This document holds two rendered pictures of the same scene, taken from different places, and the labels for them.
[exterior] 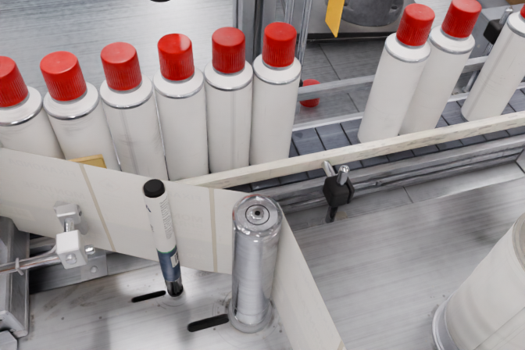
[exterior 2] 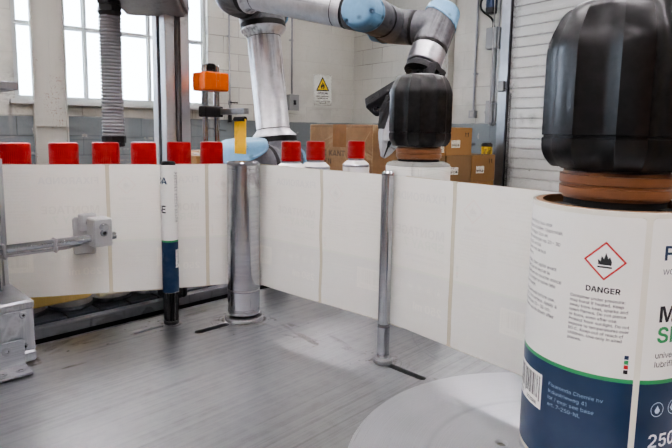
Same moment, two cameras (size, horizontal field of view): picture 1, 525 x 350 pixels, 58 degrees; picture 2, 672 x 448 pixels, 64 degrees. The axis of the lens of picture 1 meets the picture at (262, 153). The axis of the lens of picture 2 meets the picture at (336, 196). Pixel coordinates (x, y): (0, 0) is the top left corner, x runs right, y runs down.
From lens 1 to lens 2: 52 cm
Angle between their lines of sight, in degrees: 48
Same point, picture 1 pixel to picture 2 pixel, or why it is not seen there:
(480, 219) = not seen: hidden behind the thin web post
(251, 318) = (250, 298)
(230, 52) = (183, 147)
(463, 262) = not seen: hidden behind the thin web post
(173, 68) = (145, 155)
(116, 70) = (107, 149)
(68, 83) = (72, 154)
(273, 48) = (210, 148)
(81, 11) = not seen: outside the picture
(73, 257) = (107, 224)
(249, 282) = (246, 231)
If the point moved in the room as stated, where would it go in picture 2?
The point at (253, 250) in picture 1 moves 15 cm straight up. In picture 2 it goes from (247, 182) to (246, 45)
